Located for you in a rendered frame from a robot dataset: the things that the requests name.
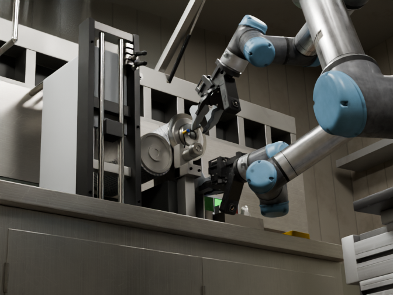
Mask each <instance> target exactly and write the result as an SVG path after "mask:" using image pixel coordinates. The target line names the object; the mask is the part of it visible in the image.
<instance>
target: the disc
mask: <svg viewBox="0 0 393 295"><path fill-rule="evenodd" d="M181 118H188V119H190V120H192V116H190V115H188V114H182V113H181V114H176V115H174V116H173V117H172V118H171V120H170V121H169V124H168V138H169V141H170V144H171V146H172V148H173V149H174V146H176V143H175V140H174V137H173V127H174V124H175V123H176V122H177V121H178V120H179V119H181ZM200 130H201V132H203V128H202V127H201V128H200ZM202 136H203V141H204V142H203V149H204V152H203V154H202V155H200V156H198V157H197V158H195V159H193V161H196V160H198V159H200V158H201V157H202V156H203V155H204V153H205V151H206V136H205V134H203V133H202Z"/></svg>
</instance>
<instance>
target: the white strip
mask: <svg viewBox="0 0 393 295"><path fill-rule="evenodd" d="M42 89H43V106H42V137H41V153H40V183H39V187H41V188H48V189H51V190H57V191H63V192H66V193H72V194H75V187H76V155H77V95H78V56H77V57H75V58H74V59H72V60H71V61H69V62H68V63H67V64H65V65H64V66H62V67H61V68H60V69H58V70H57V71H56V72H54V73H53V74H52V75H50V76H48V77H47V78H46V79H45V80H44V81H42V82H41V83H40V84H38V85H37V86H35V87H34V88H32V89H31V90H30V91H29V95H30V96H34V95H36V94H37V93H38V92H40V91H41V90H42Z"/></svg>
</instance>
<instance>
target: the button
mask: <svg viewBox="0 0 393 295"><path fill-rule="evenodd" d="M283 234H285V235H291V236H297V237H300V238H306V239H310V237H309V234H306V233H303V232H297V231H289V232H285V233H283Z"/></svg>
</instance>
